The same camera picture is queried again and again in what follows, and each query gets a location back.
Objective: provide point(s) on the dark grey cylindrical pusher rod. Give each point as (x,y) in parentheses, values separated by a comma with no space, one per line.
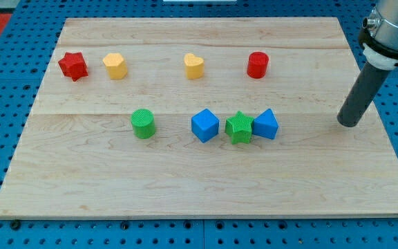
(361,95)

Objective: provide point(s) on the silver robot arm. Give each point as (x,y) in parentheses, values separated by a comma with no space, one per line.
(378,39)

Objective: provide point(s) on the red cylinder block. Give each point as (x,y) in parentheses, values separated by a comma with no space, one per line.
(257,64)

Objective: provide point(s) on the blue triangle block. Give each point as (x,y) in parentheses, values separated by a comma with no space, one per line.
(266,125)

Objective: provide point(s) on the green star block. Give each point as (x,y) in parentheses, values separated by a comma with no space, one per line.
(239,128)

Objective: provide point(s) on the wooden board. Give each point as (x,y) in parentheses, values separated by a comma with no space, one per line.
(78,158)

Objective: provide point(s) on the blue cube block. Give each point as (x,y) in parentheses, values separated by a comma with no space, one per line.
(205,125)

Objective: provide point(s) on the yellow heart block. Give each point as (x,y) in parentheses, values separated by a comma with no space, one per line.
(194,66)

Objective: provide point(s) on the green cylinder block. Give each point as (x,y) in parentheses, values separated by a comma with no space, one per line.
(143,123)

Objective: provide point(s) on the yellow hexagon block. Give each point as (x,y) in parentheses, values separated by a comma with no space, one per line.
(115,65)

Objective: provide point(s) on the red star block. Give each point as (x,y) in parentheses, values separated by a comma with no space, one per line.
(73,65)

